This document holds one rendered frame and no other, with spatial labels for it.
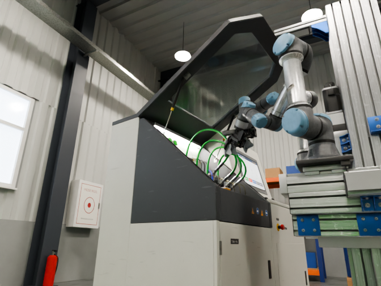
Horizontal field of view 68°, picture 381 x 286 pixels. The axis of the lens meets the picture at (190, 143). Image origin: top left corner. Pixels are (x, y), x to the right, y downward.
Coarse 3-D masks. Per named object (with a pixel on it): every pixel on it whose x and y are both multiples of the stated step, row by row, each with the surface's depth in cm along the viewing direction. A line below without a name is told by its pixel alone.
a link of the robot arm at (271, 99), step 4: (272, 92) 167; (276, 92) 168; (308, 92) 183; (312, 92) 184; (268, 96) 168; (272, 96) 166; (276, 96) 167; (308, 96) 182; (312, 96) 182; (316, 96) 185; (260, 100) 175; (264, 100) 171; (268, 100) 168; (272, 100) 166; (308, 100) 183; (312, 100) 183; (316, 100) 186; (260, 104) 174; (264, 104) 172; (268, 104) 170; (272, 104) 168; (312, 104) 186; (316, 104) 191; (264, 108) 174; (268, 108) 174
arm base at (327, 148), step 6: (312, 144) 129; (318, 144) 126; (324, 144) 125; (330, 144) 125; (312, 150) 128; (318, 150) 125; (324, 150) 123; (330, 150) 123; (336, 150) 124; (312, 156) 125; (318, 156) 123; (324, 156) 122; (330, 156) 121
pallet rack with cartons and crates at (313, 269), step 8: (272, 168) 691; (288, 168) 677; (272, 176) 685; (272, 184) 743; (320, 248) 649; (312, 256) 600; (320, 256) 575; (312, 264) 596; (320, 264) 571; (312, 272) 573; (320, 272) 567; (320, 280) 563
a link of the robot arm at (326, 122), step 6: (318, 114) 130; (324, 114) 130; (324, 120) 129; (330, 120) 130; (324, 126) 126; (330, 126) 129; (324, 132) 127; (330, 132) 127; (312, 138) 127; (318, 138) 127; (324, 138) 126; (330, 138) 126
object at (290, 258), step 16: (208, 144) 232; (256, 160) 269; (240, 176) 220; (272, 208) 188; (272, 224) 183; (288, 224) 208; (288, 240) 201; (288, 256) 195; (304, 256) 224; (288, 272) 189; (304, 272) 217
